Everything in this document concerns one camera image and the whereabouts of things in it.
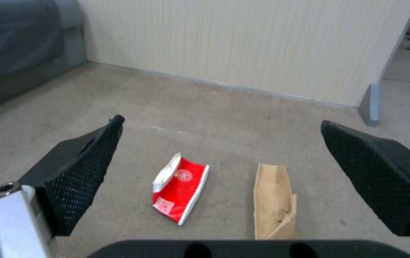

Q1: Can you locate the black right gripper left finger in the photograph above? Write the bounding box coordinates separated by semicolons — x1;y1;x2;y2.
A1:
0;115;126;258

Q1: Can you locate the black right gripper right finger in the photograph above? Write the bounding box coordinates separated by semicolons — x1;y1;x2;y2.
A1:
320;120;410;258

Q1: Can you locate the grey metal partition foot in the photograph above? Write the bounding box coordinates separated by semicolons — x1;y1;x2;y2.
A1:
358;83;382;127

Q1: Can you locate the brown paper bag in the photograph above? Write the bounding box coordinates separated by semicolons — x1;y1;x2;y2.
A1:
253;163;298;240

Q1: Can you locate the crushed red paper cup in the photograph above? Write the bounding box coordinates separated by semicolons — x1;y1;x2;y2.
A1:
151;152;211;227

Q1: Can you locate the grey sofa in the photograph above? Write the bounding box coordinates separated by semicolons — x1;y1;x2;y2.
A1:
0;0;88;115

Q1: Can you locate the beige ribbed partition panel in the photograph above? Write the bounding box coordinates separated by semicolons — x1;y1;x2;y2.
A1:
77;0;410;109

